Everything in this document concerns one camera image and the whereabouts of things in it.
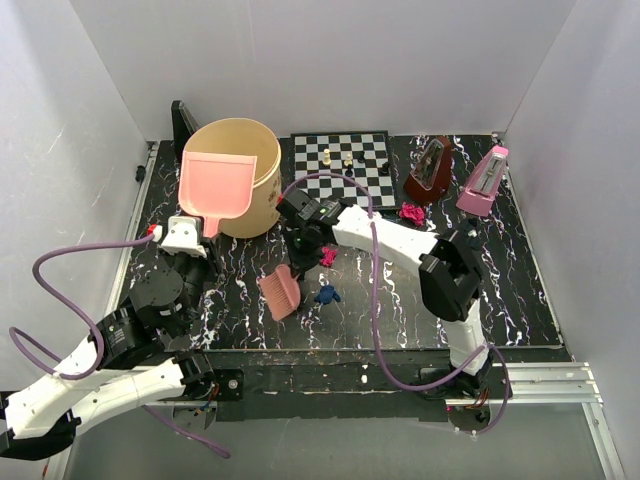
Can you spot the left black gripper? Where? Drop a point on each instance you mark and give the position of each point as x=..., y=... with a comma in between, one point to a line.
x=214, y=271

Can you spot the magenta paper scrap right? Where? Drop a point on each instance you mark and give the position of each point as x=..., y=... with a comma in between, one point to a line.
x=413, y=213

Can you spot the black triangular stand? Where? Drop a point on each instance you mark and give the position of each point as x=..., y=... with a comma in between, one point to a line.
x=184, y=126

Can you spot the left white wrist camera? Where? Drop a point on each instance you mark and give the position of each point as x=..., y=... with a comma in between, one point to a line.
x=182, y=235

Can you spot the pink hand brush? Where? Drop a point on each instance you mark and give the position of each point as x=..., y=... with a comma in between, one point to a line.
x=281, y=292

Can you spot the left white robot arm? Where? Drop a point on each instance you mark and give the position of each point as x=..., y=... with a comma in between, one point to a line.
x=107, y=374

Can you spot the pink dustpan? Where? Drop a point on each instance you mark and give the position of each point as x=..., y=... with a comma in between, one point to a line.
x=216, y=186

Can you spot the beige plastic bucket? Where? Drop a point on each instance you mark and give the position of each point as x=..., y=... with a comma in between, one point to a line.
x=241, y=136

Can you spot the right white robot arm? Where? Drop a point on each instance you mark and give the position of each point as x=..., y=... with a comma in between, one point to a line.
x=445, y=265

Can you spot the black chess piece right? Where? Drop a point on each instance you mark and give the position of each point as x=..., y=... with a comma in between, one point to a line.
x=384, y=170

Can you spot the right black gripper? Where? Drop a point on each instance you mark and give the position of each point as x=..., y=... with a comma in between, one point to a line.
x=301, y=263

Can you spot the black white chessboard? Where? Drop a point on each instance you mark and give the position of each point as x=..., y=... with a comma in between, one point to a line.
x=366, y=186

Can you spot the pink metronome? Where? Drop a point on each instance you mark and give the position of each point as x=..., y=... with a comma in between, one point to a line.
x=479, y=192

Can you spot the magenta paper scrap left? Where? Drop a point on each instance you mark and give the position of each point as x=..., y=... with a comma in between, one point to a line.
x=328, y=256

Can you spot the magenta paper scrap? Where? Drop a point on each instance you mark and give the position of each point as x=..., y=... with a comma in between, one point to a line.
x=328, y=256
x=413, y=213

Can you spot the brown metronome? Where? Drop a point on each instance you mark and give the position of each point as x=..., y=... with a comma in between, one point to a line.
x=430, y=179

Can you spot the aluminium frame rail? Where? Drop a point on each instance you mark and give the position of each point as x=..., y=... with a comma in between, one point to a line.
x=553, y=427

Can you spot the blue scrap near brush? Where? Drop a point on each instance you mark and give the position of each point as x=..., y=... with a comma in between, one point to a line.
x=326, y=295

